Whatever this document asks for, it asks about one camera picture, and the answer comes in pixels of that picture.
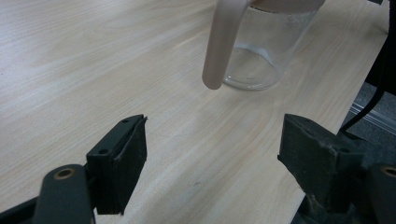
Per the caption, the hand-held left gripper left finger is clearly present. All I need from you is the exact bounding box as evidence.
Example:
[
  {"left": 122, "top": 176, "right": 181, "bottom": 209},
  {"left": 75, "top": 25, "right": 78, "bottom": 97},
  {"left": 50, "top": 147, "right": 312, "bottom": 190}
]
[{"left": 85, "top": 114, "right": 149, "bottom": 217}]

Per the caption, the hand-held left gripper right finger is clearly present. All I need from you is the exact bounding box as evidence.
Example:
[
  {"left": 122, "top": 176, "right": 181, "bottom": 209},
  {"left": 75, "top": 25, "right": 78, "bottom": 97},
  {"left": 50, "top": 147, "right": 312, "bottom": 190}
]
[{"left": 276, "top": 113, "right": 369, "bottom": 216}]

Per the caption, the clear glass jug with handle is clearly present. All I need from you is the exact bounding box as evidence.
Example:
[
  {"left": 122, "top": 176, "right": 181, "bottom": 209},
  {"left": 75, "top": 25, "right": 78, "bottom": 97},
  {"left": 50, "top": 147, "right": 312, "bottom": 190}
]
[{"left": 201, "top": 0, "right": 327, "bottom": 91}]

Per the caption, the long black floor cable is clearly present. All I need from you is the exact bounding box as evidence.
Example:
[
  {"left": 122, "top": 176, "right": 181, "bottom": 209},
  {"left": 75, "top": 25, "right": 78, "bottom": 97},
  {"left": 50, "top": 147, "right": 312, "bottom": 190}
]
[{"left": 339, "top": 0, "right": 394, "bottom": 133}]

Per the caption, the aluminium floor rail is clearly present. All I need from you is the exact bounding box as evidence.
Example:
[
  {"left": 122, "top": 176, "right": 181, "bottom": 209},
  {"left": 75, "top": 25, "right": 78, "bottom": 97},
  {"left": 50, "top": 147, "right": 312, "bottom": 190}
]
[{"left": 348, "top": 102, "right": 396, "bottom": 135}]

